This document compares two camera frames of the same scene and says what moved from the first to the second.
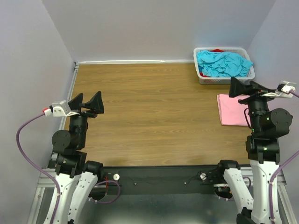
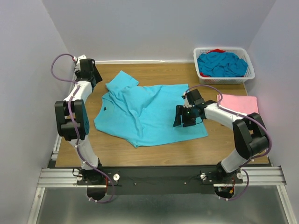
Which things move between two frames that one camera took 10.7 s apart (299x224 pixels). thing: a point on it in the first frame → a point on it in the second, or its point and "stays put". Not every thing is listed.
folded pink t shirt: x=231 y=112 stays put
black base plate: x=160 y=180 stays put
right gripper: x=237 y=87 → x=180 y=110
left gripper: x=96 y=104 → x=97 y=76
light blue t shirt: x=224 y=64 → x=144 y=115
